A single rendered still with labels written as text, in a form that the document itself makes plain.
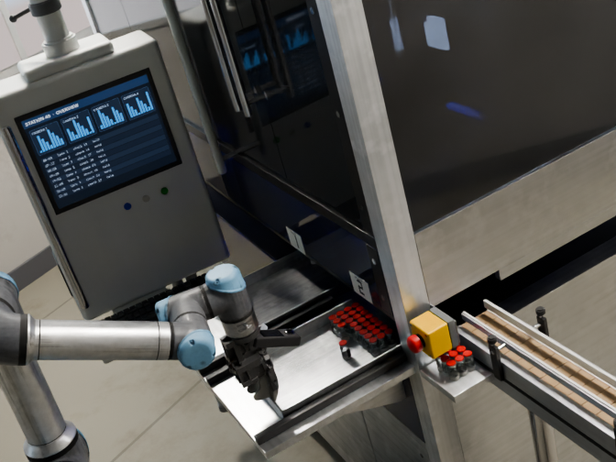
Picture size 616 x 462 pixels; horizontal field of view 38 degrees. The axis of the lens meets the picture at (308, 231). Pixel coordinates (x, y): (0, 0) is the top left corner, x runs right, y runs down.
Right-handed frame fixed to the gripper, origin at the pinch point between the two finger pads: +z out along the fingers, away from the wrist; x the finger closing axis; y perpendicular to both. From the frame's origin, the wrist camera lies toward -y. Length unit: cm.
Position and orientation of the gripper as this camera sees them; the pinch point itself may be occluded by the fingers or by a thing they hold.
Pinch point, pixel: (275, 394)
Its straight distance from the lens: 206.9
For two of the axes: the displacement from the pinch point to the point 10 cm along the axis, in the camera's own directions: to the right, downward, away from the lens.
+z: 2.5, 8.5, 4.7
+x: 4.7, 3.2, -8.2
